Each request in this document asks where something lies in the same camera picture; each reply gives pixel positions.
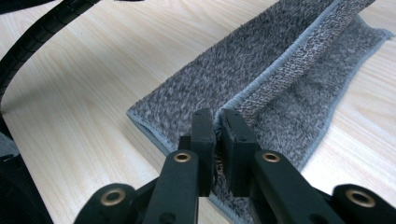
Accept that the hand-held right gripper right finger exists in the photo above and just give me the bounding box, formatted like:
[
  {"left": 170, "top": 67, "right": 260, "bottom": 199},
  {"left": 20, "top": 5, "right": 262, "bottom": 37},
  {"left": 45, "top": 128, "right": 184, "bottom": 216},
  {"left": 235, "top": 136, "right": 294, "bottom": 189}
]
[{"left": 220, "top": 108, "right": 262, "bottom": 198}]

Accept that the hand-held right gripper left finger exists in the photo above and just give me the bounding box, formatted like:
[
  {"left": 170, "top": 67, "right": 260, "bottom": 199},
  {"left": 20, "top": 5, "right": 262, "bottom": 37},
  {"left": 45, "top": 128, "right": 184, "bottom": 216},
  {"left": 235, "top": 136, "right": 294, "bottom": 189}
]
[{"left": 178, "top": 107, "right": 217, "bottom": 198}]

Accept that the grey fluffy towel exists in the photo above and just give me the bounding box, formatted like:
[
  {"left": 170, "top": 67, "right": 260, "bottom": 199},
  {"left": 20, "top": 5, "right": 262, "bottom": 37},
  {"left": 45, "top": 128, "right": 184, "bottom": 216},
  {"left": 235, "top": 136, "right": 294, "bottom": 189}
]
[{"left": 126, "top": 0, "right": 394, "bottom": 224}]

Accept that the dark cloth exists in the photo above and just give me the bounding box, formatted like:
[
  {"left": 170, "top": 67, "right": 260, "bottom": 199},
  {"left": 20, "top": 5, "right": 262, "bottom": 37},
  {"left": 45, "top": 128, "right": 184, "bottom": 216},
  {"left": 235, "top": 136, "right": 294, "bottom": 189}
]
[{"left": 0, "top": 153, "right": 54, "bottom": 224}]

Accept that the black corrugated cable sleeve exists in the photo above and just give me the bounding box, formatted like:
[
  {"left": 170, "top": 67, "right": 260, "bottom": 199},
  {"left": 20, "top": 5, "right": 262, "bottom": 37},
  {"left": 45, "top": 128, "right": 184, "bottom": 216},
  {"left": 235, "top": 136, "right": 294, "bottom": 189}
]
[{"left": 0, "top": 0, "right": 103, "bottom": 104}]

